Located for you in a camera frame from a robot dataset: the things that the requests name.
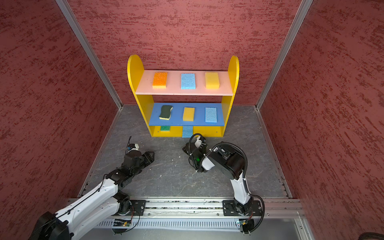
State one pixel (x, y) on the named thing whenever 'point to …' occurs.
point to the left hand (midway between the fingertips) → (152, 157)
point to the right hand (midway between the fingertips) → (184, 146)
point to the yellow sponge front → (188, 114)
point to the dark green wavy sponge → (166, 112)
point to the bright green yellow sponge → (165, 129)
